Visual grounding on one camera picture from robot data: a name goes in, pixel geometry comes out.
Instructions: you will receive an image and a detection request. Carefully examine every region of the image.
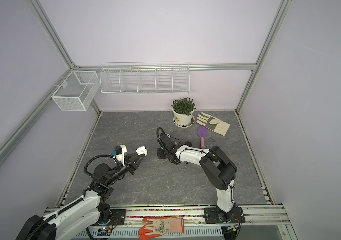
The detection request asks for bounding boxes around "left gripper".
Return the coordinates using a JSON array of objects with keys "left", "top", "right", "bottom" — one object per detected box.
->
[{"left": 106, "top": 151, "right": 145, "bottom": 186}]

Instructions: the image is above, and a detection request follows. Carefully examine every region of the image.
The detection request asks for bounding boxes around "white earbud charging case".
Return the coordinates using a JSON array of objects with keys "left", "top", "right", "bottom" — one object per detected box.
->
[{"left": 136, "top": 146, "right": 148, "bottom": 156}]

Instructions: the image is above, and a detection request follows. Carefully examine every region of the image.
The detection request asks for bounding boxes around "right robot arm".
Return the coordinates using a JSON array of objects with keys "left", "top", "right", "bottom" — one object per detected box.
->
[{"left": 156, "top": 127, "right": 245, "bottom": 224}]

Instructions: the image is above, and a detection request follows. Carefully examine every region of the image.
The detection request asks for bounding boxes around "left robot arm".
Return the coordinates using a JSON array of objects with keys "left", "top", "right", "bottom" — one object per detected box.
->
[{"left": 16, "top": 148, "right": 148, "bottom": 240}]

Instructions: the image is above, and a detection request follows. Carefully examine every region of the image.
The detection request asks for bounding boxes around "potted green plant white pot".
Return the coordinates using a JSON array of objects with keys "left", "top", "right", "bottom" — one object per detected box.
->
[{"left": 171, "top": 97, "right": 196, "bottom": 127}]

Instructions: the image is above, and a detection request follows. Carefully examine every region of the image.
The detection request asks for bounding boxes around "beige gardening glove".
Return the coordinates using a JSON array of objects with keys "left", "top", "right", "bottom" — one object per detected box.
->
[{"left": 196, "top": 112, "right": 230, "bottom": 136}]

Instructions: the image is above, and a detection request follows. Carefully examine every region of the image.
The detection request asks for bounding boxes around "red white work glove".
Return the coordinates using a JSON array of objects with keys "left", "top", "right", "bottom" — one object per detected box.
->
[{"left": 138, "top": 217, "right": 184, "bottom": 240}]

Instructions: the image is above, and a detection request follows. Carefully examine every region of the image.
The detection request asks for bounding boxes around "white mesh box basket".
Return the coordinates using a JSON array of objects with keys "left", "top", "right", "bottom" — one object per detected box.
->
[{"left": 52, "top": 71, "right": 100, "bottom": 112}]

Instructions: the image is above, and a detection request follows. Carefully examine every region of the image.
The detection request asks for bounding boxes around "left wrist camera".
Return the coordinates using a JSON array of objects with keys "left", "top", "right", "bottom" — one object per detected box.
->
[{"left": 112, "top": 145, "right": 127, "bottom": 167}]

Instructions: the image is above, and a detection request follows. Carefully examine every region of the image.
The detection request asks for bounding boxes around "white wire shelf basket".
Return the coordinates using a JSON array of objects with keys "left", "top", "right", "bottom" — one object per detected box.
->
[{"left": 100, "top": 62, "right": 190, "bottom": 94}]

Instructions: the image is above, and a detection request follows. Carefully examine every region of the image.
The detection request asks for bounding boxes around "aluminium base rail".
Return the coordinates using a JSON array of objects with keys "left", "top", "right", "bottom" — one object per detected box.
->
[{"left": 90, "top": 205, "right": 291, "bottom": 227}]

